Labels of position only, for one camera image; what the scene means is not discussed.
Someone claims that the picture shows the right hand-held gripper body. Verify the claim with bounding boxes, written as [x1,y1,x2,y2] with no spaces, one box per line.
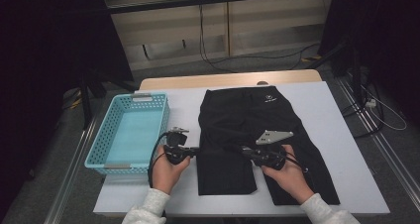
[253,129,295,171]

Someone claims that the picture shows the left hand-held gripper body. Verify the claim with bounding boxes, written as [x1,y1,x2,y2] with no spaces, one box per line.
[163,126,192,166]

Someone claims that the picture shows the black pants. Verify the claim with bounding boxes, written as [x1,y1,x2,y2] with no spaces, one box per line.
[196,85,342,207]

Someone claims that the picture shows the light blue perforated basket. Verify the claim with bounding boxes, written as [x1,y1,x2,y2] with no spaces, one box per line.
[83,91,171,176]

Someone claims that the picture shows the person's left hand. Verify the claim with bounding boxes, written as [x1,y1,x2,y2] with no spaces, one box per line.
[151,145,192,195]

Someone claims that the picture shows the person's right hand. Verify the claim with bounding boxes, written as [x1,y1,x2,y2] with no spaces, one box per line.
[261,144,315,205]

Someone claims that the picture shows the black tripod stand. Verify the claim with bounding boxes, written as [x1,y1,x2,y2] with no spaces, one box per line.
[78,68,141,131]

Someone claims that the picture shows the black metal stand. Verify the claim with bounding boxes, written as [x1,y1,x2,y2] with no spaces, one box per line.
[309,40,365,100]

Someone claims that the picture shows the beige cabinet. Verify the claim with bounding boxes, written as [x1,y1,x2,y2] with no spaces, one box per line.
[100,0,335,71]

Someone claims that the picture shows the wide black curtain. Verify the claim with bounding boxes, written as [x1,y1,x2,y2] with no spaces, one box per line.
[0,0,134,215]

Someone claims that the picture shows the narrow black curtain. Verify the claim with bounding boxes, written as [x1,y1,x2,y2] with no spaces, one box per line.
[317,0,420,121]

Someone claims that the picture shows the right hand-held gripper cable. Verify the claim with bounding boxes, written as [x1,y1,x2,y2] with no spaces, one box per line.
[279,150,310,174]

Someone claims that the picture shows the black floor cable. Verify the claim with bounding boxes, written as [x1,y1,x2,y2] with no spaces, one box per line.
[209,42,322,74]

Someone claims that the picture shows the black looped floor cables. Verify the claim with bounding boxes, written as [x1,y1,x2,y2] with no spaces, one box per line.
[341,79,386,140]

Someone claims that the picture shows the aluminium floor rail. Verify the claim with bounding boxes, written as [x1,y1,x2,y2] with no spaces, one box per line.
[336,75,420,212]
[44,117,101,224]

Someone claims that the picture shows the black hanging cable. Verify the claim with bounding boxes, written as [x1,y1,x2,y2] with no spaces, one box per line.
[197,0,240,74]

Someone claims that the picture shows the white floor cable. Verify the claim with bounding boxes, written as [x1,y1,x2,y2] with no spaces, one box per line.
[361,84,408,132]

